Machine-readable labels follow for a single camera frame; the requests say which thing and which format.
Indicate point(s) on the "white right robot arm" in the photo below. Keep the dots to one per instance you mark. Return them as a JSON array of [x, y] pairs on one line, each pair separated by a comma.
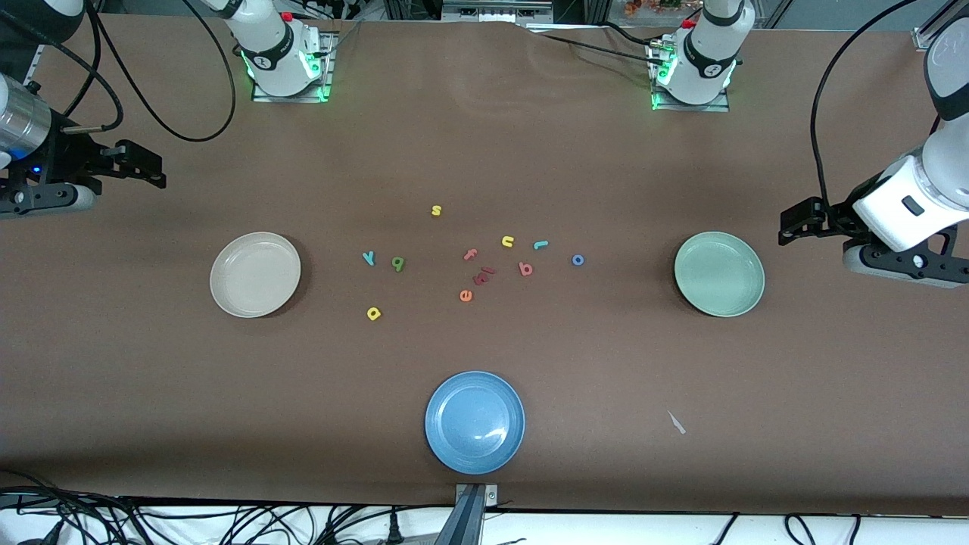
[[276, 53]]

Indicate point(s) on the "blue plate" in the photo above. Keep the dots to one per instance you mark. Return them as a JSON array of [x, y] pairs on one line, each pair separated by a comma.
[[475, 422]]

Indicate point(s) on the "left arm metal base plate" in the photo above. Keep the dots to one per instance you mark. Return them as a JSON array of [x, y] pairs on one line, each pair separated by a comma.
[[719, 106]]

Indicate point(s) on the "pale green plate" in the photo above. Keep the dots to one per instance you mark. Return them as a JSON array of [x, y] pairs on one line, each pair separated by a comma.
[[719, 274]]

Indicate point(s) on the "brown table cover sheet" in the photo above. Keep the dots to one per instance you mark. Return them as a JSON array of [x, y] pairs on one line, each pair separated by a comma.
[[151, 378]]

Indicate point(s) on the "beige brown plate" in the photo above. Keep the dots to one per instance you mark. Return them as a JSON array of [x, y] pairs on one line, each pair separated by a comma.
[[255, 274]]

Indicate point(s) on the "grey metal camera bracket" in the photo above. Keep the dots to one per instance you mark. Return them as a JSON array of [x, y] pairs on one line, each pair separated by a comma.
[[471, 515]]

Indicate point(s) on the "white paper scrap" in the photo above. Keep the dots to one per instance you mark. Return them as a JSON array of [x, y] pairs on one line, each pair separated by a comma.
[[676, 422]]

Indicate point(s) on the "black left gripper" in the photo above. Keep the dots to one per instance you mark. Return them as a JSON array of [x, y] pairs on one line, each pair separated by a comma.
[[842, 218]]

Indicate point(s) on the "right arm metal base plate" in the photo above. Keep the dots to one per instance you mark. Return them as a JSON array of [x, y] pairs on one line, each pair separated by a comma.
[[261, 97]]

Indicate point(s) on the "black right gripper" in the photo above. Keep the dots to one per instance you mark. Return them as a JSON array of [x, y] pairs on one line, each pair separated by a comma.
[[70, 160]]

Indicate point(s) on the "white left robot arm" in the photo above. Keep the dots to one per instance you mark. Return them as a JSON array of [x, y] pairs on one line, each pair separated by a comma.
[[916, 197]]

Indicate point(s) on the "dark background equipment frame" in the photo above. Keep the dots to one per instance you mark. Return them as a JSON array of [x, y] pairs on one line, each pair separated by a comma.
[[492, 11]]

